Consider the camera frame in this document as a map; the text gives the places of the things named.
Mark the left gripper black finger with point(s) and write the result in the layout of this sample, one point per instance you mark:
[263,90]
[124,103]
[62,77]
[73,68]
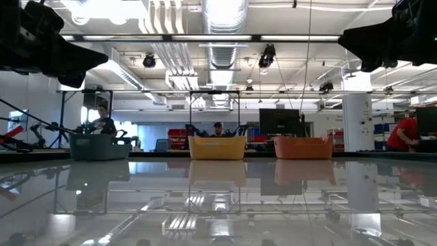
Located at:
[73,80]
[75,59]

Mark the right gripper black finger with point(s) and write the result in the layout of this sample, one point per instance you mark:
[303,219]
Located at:
[372,42]
[370,66]

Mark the black ceiling spotlight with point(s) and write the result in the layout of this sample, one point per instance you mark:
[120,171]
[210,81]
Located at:
[149,61]
[392,64]

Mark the person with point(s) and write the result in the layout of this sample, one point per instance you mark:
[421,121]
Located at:
[218,129]
[106,124]
[404,135]

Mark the white column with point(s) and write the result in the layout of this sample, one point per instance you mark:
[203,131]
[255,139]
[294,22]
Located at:
[357,119]

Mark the blue storage bins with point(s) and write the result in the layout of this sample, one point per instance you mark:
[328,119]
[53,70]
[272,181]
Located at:
[380,129]

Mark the dark teal plastic bin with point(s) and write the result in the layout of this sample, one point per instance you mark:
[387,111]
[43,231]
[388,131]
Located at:
[99,148]

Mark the red bar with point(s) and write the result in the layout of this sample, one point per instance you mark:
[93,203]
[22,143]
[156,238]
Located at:
[13,131]

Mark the black monitor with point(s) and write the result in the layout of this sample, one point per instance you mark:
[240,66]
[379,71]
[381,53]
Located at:
[426,121]
[280,123]

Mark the orange plastic bin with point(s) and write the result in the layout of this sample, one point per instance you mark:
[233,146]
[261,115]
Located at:
[303,148]

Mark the grey laptop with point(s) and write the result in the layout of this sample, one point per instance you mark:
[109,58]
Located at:
[162,146]

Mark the red storage bins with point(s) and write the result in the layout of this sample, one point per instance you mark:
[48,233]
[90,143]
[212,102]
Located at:
[177,135]

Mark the yellow plastic bin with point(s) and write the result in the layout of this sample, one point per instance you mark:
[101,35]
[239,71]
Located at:
[216,148]

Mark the black hanging camera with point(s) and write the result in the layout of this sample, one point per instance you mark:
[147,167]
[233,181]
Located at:
[267,56]

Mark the black background rig frame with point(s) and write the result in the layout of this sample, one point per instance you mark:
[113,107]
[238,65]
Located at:
[214,92]

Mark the silver ventilation duct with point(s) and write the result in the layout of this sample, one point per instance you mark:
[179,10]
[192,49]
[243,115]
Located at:
[223,54]

